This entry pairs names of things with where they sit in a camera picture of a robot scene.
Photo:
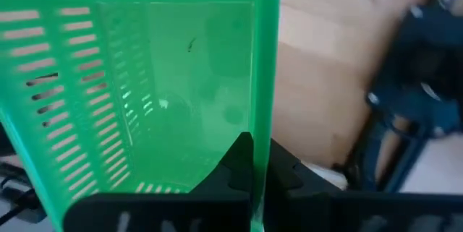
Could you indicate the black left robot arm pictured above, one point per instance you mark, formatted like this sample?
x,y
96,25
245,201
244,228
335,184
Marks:
x,y
416,62

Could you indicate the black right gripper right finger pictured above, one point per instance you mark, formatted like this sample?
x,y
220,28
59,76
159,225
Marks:
x,y
325,214

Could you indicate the green slotted plastic basket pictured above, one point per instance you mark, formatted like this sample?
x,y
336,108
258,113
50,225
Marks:
x,y
181,80

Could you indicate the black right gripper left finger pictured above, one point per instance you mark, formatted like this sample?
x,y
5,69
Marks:
x,y
217,210

